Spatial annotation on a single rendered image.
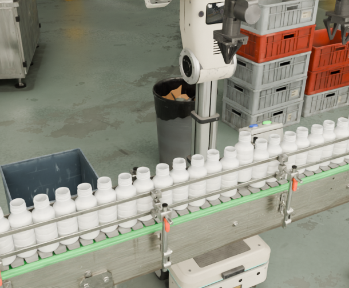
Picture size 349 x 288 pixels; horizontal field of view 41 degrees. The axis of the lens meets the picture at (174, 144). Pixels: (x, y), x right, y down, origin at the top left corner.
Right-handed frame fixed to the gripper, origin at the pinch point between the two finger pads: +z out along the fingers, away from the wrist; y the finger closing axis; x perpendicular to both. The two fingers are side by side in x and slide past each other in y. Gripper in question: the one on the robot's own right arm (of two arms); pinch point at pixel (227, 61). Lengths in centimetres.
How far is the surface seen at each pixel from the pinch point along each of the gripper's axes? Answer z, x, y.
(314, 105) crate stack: 120, 234, -142
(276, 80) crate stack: 84, 174, -138
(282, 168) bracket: 29.7, 7.0, 24.1
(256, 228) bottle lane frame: 53, 1, 23
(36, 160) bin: 47, -51, -46
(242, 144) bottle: 20.9, -5.2, 16.9
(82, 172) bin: 55, -35, -42
